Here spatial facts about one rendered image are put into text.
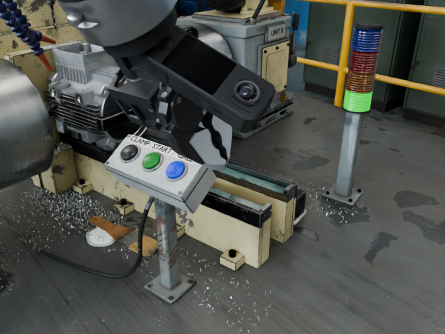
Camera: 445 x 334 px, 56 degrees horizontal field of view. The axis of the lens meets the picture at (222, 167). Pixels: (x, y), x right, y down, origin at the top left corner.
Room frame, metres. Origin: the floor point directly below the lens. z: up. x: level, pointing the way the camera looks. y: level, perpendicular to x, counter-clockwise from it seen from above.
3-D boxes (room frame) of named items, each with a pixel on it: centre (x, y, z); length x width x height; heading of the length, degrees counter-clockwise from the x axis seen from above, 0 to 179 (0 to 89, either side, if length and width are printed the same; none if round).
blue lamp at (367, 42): (0.93, -0.31, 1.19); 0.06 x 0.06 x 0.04
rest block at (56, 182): (0.97, 0.42, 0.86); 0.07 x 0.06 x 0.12; 143
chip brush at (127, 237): (0.75, 0.22, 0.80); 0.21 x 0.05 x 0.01; 54
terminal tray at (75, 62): (1.04, 0.33, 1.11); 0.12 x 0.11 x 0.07; 53
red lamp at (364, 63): (0.93, -0.31, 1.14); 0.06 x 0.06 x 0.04
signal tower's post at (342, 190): (0.93, -0.31, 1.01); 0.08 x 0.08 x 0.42; 53
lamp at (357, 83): (0.93, -0.31, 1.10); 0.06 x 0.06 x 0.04
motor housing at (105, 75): (1.01, 0.30, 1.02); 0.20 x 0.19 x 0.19; 53
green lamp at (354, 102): (0.93, -0.31, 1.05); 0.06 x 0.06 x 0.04
